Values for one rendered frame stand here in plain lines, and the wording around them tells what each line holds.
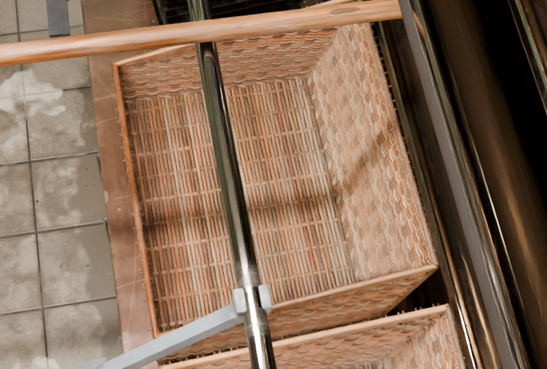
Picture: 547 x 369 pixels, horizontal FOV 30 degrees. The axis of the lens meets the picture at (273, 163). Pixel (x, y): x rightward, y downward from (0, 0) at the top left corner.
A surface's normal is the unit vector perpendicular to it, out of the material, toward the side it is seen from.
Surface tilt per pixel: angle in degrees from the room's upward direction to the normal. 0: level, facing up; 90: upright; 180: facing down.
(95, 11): 0
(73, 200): 0
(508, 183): 10
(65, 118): 0
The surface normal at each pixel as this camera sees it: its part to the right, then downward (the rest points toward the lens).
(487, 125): 0.23, -0.46
